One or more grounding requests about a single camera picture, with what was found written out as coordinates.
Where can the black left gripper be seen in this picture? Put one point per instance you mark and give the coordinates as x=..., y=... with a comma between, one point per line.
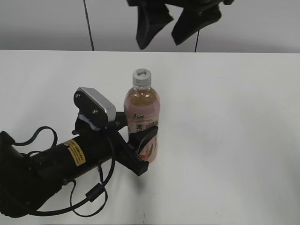
x=107, y=143

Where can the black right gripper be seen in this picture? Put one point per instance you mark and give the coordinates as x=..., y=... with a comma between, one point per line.
x=153, y=16

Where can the peach oolong tea bottle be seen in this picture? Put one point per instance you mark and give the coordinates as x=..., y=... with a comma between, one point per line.
x=142, y=108

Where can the white bottle cap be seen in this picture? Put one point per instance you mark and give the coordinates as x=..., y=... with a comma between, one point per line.
x=141, y=77

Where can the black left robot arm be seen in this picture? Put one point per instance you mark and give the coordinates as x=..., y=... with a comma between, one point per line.
x=28, y=180

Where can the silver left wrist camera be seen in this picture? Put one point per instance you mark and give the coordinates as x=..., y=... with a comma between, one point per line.
x=94, y=108

